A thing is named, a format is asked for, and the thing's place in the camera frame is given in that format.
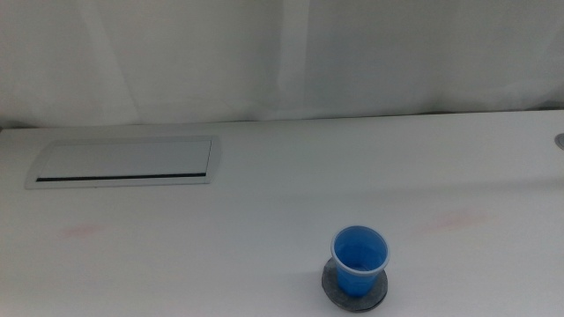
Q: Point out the blue plastic cup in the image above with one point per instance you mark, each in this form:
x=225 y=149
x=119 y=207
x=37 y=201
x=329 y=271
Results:
x=359 y=264

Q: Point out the round grey cup mat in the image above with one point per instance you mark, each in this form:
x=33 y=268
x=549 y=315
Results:
x=331 y=286

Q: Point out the white backdrop curtain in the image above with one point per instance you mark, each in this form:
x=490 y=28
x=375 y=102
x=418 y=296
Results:
x=282 y=57

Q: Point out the grey round table grommet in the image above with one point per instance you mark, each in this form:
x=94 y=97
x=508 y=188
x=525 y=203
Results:
x=560 y=141

